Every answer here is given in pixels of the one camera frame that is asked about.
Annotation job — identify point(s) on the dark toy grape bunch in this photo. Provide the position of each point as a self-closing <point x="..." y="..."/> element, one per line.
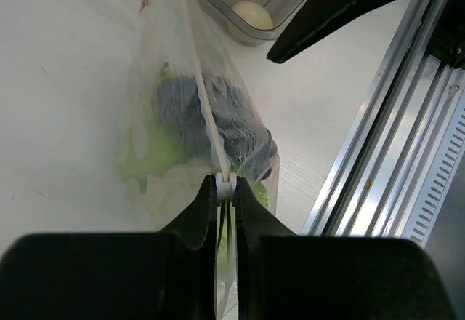
<point x="248" y="144"/>

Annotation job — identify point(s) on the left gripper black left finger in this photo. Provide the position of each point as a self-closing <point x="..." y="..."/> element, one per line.
<point x="189" y="290"/>

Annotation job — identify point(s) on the clear zip top bag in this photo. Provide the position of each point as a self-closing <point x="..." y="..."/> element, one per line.
<point x="200" y="167"/>

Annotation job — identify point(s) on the white toy egg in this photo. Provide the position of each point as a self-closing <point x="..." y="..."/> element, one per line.
<point x="253" y="14"/>

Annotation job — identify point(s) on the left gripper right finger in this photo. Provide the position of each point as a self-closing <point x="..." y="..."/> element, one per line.
<point x="262" y="294"/>

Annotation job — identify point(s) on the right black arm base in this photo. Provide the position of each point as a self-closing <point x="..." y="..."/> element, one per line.
<point x="447" y="43"/>

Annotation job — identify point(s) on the green toy cabbage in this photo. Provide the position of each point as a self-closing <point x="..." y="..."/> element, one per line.
<point x="153" y="150"/>

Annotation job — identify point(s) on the aluminium mounting rail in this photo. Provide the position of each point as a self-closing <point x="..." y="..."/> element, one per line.
<point x="397" y="163"/>

